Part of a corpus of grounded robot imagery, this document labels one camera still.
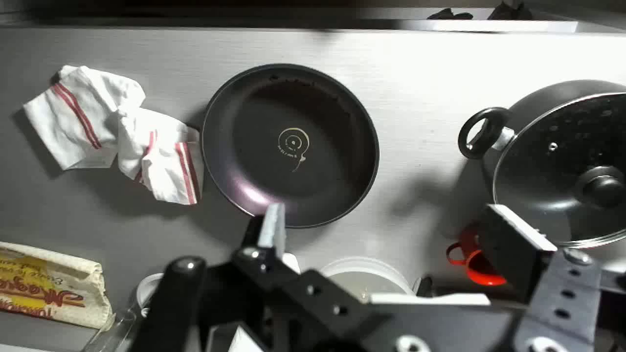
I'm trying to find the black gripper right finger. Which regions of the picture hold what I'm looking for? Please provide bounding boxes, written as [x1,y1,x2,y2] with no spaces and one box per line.
[480,201,626,352]

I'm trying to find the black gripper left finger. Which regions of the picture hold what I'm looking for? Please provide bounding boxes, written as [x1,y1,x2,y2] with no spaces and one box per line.
[134,201,378,352]

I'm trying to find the white towel with red stripes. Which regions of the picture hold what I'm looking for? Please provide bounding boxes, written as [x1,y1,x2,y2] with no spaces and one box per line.
[22,63,206,207]

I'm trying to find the black frying pan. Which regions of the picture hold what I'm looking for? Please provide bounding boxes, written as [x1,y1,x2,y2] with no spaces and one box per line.
[200,61,382,231]

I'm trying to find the clear plastic container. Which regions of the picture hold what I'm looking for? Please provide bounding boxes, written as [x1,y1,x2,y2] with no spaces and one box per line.
[320,254,415,303]

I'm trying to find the red cup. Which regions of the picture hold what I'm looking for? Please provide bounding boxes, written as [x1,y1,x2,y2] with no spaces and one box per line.
[445,223,509,289]

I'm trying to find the glass lid with black knob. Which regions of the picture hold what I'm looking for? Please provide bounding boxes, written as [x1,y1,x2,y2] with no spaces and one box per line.
[492,90,626,250]

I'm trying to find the black cooking pot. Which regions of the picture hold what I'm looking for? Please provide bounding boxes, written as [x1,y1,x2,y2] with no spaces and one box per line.
[456,78,626,252]

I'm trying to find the yellow and red food package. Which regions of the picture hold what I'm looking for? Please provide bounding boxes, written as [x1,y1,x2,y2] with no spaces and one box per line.
[0,241,114,331]

